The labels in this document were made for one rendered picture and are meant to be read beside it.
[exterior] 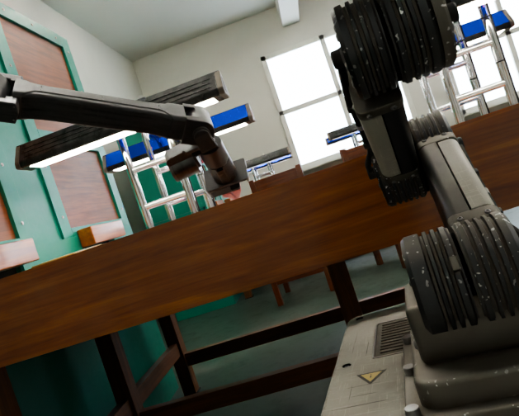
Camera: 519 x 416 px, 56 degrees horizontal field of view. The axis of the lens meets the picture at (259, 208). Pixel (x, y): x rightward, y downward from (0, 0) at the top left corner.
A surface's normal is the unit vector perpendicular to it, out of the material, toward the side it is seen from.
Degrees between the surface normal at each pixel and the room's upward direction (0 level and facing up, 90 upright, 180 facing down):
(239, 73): 90
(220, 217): 90
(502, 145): 90
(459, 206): 28
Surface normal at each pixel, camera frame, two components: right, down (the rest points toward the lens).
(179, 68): -0.11, 0.05
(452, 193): -0.41, -0.79
